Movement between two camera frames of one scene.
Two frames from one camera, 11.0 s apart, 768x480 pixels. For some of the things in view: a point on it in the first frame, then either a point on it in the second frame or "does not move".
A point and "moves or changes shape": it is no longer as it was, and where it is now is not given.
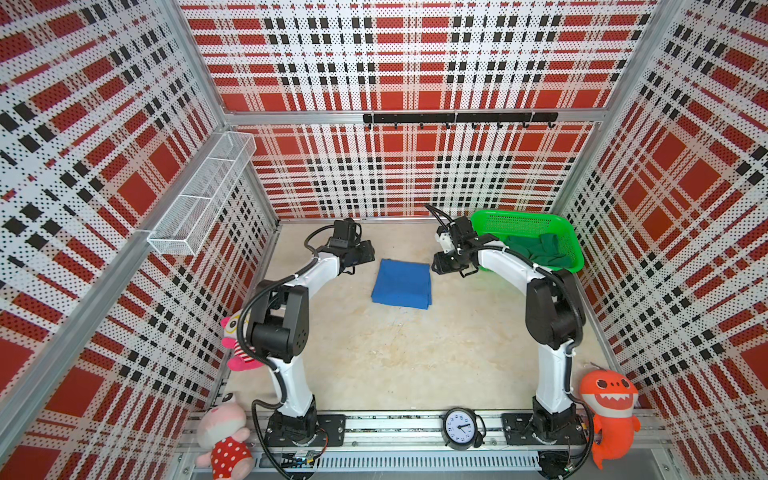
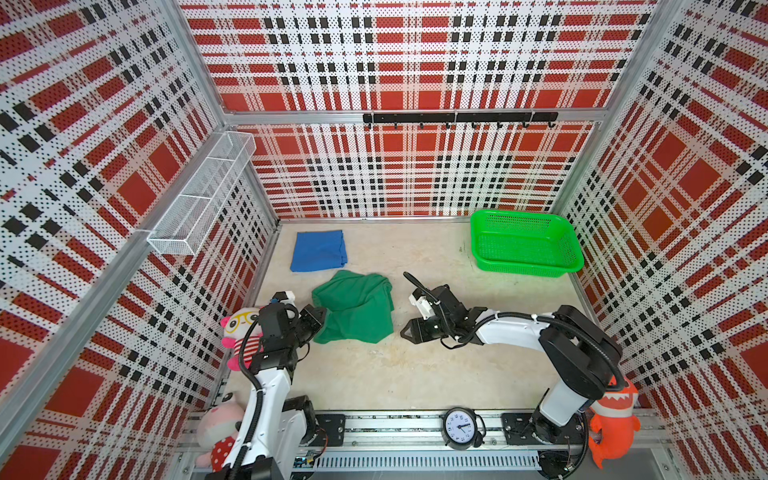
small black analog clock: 459,429 does not move
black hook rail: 462,117 does not move
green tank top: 543,248 → 357,308
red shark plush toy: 611,397 does not move
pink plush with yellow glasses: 241,361 does not move
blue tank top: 403,283 moves or changes shape
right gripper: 441,267 → 417,330
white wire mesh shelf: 185,228 does not move
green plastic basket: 544,238 does not move
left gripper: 369,252 → 316,323
